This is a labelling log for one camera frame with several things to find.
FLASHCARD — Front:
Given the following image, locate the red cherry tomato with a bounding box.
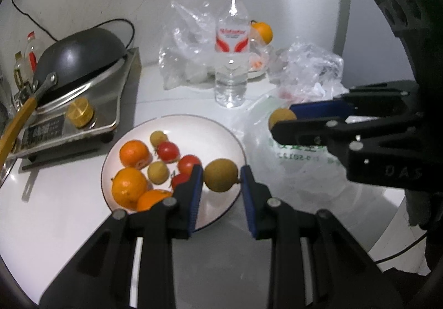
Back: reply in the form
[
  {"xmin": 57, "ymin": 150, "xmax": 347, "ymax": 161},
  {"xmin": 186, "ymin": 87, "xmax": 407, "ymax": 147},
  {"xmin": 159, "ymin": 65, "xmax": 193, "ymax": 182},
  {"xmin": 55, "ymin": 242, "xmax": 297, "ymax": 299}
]
[
  {"xmin": 156, "ymin": 142, "xmax": 181, "ymax": 162},
  {"xmin": 171, "ymin": 172, "xmax": 192, "ymax": 189},
  {"xmin": 177, "ymin": 154, "xmax": 202, "ymax": 175}
]

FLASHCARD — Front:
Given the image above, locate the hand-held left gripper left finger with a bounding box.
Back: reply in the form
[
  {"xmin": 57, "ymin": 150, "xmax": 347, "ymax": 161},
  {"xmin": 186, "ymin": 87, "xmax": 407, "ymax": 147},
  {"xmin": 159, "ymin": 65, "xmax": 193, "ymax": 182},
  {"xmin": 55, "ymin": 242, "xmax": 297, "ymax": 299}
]
[{"xmin": 38, "ymin": 164, "xmax": 204, "ymax": 309}]

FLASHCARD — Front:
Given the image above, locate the oil bottle with red label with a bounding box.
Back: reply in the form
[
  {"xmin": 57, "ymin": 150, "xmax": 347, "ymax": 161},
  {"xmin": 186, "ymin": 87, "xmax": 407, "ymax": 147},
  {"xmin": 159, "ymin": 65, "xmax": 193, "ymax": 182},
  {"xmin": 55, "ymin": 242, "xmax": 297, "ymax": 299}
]
[{"xmin": 26, "ymin": 31, "xmax": 44, "ymax": 74}]

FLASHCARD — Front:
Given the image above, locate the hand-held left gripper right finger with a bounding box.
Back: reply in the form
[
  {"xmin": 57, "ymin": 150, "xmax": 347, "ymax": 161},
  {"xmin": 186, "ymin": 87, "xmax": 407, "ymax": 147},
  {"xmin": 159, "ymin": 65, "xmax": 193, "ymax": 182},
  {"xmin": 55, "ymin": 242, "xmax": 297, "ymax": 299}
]
[{"xmin": 240, "ymin": 165, "xmax": 404, "ymax": 309}]

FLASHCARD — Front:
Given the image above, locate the white plate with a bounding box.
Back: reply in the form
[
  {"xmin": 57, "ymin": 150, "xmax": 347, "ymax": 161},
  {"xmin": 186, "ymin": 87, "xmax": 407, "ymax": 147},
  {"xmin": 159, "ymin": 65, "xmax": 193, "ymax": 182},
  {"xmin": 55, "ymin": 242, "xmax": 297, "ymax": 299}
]
[{"xmin": 101, "ymin": 115, "xmax": 247, "ymax": 231}]

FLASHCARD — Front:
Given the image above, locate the tan longan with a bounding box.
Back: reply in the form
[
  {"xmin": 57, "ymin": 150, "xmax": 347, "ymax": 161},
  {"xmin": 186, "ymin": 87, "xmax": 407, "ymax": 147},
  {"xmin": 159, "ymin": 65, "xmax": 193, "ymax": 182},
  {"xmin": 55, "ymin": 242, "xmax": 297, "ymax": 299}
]
[
  {"xmin": 148, "ymin": 161, "xmax": 170, "ymax": 183},
  {"xmin": 150, "ymin": 131, "xmax": 169, "ymax": 147},
  {"xmin": 203, "ymin": 159, "xmax": 241, "ymax": 193},
  {"xmin": 269, "ymin": 108, "xmax": 298, "ymax": 130}
]

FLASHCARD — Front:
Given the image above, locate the green printed plastic bag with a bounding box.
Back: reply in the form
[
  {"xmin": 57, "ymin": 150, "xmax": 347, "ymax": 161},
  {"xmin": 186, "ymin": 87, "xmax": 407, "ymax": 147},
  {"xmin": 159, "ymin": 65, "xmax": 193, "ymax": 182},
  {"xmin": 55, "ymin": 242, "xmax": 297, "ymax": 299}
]
[{"xmin": 239, "ymin": 93, "xmax": 350, "ymax": 206}]

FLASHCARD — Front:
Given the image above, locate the brass knob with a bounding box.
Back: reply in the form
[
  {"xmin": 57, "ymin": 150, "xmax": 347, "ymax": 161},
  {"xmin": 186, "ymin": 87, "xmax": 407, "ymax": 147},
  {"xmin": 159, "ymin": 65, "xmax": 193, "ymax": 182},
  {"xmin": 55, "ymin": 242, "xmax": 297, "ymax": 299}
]
[{"xmin": 67, "ymin": 98, "xmax": 95, "ymax": 129}]

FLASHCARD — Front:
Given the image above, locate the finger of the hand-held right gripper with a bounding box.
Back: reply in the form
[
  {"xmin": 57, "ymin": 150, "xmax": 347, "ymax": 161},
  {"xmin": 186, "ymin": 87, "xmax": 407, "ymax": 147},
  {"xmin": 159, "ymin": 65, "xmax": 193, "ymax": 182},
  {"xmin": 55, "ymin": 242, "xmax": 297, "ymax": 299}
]
[
  {"xmin": 270, "ymin": 112, "xmax": 426, "ymax": 172},
  {"xmin": 288, "ymin": 82, "xmax": 422, "ymax": 120}
]

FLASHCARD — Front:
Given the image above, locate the black wok with yellow handle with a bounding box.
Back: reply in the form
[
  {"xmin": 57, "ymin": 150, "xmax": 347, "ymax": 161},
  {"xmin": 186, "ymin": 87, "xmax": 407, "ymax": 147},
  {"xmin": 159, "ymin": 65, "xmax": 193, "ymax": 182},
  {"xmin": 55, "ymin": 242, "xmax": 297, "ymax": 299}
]
[{"xmin": 0, "ymin": 27, "xmax": 127, "ymax": 164}]

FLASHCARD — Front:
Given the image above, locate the crumpled clear plastic bag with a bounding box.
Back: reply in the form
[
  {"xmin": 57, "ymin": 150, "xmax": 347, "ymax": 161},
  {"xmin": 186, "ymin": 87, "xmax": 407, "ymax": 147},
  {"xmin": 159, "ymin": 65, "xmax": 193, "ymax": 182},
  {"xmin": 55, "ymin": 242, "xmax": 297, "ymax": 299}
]
[{"xmin": 268, "ymin": 37, "xmax": 350, "ymax": 102}]

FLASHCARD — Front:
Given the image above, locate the large orange with stem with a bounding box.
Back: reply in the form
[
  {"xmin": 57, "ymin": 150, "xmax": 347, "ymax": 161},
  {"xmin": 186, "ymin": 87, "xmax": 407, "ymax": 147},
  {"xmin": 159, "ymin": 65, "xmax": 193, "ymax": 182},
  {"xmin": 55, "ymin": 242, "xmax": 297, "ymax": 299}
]
[{"xmin": 251, "ymin": 20, "xmax": 274, "ymax": 45}]

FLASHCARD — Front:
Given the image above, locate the clear plastic water bottle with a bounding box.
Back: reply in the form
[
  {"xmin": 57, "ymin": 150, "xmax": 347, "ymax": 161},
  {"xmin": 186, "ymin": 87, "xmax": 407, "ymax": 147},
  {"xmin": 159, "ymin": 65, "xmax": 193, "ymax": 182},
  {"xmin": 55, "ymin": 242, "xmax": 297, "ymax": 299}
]
[{"xmin": 214, "ymin": 0, "xmax": 251, "ymax": 108}]

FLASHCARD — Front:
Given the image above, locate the white round dish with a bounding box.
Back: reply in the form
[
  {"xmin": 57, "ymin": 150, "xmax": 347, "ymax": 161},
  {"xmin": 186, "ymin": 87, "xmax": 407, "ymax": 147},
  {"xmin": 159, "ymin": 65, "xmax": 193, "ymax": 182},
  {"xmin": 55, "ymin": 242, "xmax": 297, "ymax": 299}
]
[{"xmin": 247, "ymin": 50, "xmax": 274, "ymax": 79}]

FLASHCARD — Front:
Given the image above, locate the small tangerine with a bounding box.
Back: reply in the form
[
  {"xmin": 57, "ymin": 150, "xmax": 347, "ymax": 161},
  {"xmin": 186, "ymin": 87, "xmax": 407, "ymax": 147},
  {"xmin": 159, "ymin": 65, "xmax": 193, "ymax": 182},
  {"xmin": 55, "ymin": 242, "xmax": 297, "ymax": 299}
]
[
  {"xmin": 119, "ymin": 139, "xmax": 153, "ymax": 169},
  {"xmin": 111, "ymin": 167, "xmax": 149, "ymax": 210},
  {"xmin": 136, "ymin": 189, "xmax": 174, "ymax": 213}
]

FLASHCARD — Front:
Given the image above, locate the stainless induction cooker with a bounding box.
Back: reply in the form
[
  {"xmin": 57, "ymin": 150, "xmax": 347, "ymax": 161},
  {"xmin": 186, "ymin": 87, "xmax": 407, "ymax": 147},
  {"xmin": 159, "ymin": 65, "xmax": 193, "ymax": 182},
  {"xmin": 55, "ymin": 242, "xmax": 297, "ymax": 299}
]
[{"xmin": 7, "ymin": 47, "xmax": 142, "ymax": 171}]

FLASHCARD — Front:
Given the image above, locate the dark sauce bottle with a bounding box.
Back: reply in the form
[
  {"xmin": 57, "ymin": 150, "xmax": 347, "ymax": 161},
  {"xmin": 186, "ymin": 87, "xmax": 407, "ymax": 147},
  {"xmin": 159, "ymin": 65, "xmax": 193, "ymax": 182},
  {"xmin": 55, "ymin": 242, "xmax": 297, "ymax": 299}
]
[{"xmin": 13, "ymin": 51, "xmax": 28, "ymax": 88}]

